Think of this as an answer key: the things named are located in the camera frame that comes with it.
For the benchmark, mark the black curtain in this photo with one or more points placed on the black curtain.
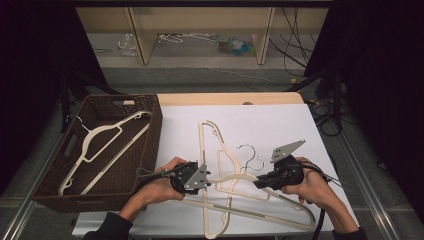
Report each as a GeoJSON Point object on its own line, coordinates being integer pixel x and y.
{"type": "Point", "coordinates": [383, 66]}
{"type": "Point", "coordinates": [33, 66]}

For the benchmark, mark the colourful plastic toy pile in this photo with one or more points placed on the colourful plastic toy pile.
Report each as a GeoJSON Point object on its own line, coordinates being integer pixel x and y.
{"type": "Point", "coordinates": [236, 46]}

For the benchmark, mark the aluminium frame rail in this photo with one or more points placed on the aluminium frame rail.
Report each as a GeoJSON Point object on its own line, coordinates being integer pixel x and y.
{"type": "Point", "coordinates": [30, 196]}
{"type": "Point", "coordinates": [370, 186]}

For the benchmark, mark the white table cover sheet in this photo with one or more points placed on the white table cover sheet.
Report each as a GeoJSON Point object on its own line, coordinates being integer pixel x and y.
{"type": "Point", "coordinates": [286, 126]}

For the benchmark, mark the beige wooden shelf unit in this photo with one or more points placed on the beige wooden shelf unit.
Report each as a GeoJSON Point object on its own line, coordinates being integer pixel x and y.
{"type": "Point", "coordinates": [200, 20]}

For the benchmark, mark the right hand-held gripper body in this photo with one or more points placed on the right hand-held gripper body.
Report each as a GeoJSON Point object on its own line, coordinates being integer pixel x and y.
{"type": "Point", "coordinates": [288, 173]}

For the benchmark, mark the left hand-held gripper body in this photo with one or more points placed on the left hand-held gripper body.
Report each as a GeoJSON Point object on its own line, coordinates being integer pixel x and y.
{"type": "Point", "coordinates": [195, 178]}

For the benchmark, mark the clear plastic bag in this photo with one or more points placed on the clear plastic bag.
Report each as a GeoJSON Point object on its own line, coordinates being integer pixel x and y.
{"type": "Point", "coordinates": [127, 45]}

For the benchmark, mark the brown woven plastic basket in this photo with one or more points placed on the brown woven plastic basket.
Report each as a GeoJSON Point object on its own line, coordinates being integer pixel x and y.
{"type": "Point", "coordinates": [126, 173]}

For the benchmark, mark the cream plastic clothes hanger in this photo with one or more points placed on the cream plastic clothes hanger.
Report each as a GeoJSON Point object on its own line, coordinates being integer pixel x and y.
{"type": "Point", "coordinates": [230, 180]}
{"type": "Point", "coordinates": [202, 146]}
{"type": "Point", "coordinates": [87, 140]}
{"type": "Point", "coordinates": [217, 166]}

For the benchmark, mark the person's left hand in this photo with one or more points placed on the person's left hand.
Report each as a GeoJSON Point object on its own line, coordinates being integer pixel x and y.
{"type": "Point", "coordinates": [156, 190]}

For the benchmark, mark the person's right hand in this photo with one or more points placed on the person's right hand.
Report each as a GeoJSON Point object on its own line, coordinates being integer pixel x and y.
{"type": "Point", "coordinates": [315, 186]}

